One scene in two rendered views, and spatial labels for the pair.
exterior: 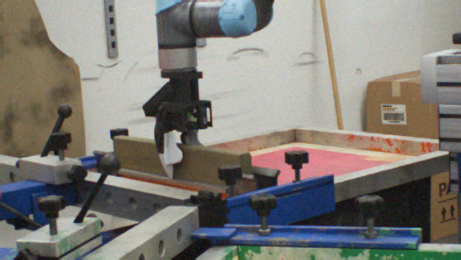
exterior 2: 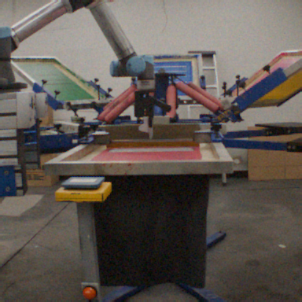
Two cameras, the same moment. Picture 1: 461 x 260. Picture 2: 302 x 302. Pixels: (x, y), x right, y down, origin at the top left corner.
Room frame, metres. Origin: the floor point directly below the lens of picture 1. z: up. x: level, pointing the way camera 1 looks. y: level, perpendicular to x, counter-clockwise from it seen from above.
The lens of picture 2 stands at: (3.40, -1.23, 1.19)
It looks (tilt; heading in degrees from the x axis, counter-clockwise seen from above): 8 degrees down; 135
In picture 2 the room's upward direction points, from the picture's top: 2 degrees counter-clockwise
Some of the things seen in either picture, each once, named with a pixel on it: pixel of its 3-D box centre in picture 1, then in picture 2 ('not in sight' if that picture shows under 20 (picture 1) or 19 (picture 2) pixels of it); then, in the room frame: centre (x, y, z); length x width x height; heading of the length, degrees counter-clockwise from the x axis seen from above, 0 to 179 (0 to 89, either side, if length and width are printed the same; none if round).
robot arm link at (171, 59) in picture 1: (179, 59); (145, 85); (2.02, 0.09, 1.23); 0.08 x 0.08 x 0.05
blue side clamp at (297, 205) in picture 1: (266, 206); (90, 144); (1.81, -0.05, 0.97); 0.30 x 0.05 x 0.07; 131
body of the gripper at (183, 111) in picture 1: (183, 100); (145, 104); (2.01, 0.09, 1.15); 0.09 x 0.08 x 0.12; 41
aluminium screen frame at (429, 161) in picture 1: (259, 169); (147, 151); (2.18, -0.05, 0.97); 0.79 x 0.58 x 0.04; 131
